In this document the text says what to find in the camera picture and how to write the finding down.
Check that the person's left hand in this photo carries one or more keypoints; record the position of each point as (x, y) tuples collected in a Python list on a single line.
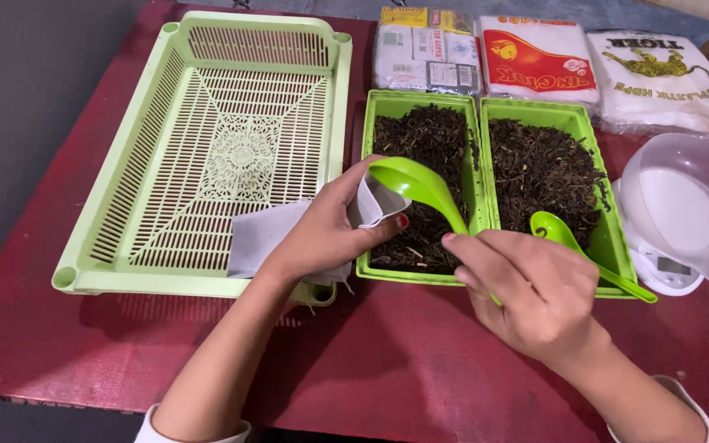
[(324, 234)]

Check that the person's right hand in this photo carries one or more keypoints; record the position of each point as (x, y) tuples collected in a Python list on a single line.
[(533, 295)]

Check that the white tea bag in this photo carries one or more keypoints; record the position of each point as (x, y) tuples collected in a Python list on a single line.
[(280, 237)]

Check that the large green plastic spoon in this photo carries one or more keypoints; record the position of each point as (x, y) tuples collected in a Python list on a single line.
[(419, 187)]

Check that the small green plastic spoon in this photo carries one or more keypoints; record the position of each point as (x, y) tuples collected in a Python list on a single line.
[(582, 252)]

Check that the green plastic tub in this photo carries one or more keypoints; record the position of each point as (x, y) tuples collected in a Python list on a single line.
[(600, 246), (422, 104)]

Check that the dried tea leaves heap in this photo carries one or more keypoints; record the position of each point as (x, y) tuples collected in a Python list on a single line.
[(539, 172), (422, 178)]

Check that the light green slotted plastic tray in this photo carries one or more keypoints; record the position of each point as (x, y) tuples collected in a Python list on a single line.
[(219, 147)]

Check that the white digital kitchen scale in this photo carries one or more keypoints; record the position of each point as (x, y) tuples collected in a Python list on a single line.
[(668, 271)]

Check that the clear plastic scale bowl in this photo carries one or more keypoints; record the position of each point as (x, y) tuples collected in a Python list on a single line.
[(693, 203)]

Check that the person's right white sleeve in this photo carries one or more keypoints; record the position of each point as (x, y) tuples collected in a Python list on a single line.
[(693, 412)]

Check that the person's white sleeve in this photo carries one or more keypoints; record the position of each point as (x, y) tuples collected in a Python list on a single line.
[(188, 430), (693, 412)]

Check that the wrapped bundle of paper packets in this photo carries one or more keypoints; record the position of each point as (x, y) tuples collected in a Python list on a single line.
[(425, 55)]

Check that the red print plastic bag pack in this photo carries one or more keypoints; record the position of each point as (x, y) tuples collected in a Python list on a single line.
[(536, 58)]

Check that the person's left white sleeve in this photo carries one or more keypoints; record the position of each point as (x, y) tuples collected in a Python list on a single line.
[(188, 430)]

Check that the tiger print plastic bag pack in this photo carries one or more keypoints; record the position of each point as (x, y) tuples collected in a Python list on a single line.
[(659, 83)]

